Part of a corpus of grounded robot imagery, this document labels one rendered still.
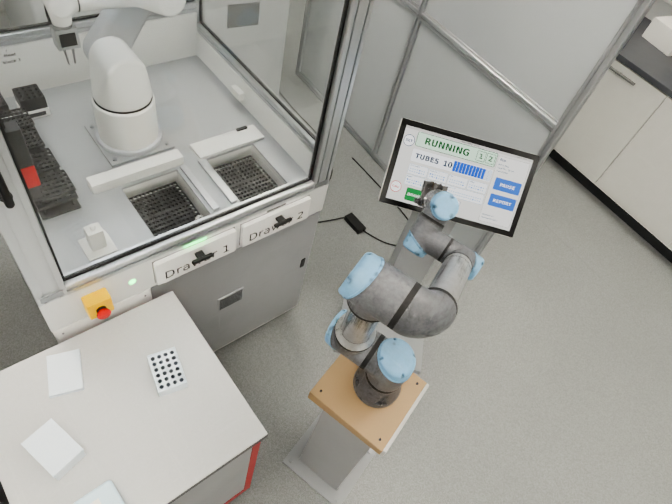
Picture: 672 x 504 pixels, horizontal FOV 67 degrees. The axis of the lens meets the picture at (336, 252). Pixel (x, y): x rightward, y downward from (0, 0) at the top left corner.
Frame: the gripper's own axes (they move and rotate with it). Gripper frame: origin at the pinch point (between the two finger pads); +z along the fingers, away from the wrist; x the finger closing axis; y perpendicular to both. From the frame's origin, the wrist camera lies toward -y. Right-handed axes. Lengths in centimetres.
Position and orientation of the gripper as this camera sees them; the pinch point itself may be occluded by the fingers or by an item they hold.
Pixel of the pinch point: (423, 202)
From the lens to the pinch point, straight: 174.1
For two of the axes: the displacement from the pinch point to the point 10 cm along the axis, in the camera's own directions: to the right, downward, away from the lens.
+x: -9.7, -2.6, -0.3
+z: 0.2, -1.9, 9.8
